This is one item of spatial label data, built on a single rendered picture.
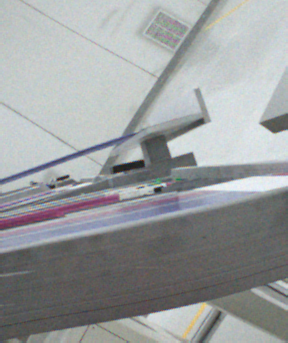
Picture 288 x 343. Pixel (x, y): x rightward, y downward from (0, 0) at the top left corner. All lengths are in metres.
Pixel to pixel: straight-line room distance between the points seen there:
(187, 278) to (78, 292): 0.07
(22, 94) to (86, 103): 0.83
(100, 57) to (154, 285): 8.29
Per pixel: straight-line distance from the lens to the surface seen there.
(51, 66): 8.70
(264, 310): 1.49
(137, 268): 0.49
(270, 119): 1.39
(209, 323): 1.99
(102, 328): 1.99
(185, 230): 0.50
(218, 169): 0.94
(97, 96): 8.69
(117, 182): 1.17
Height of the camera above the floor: 0.94
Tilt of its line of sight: 11 degrees down
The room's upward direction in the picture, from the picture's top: 59 degrees counter-clockwise
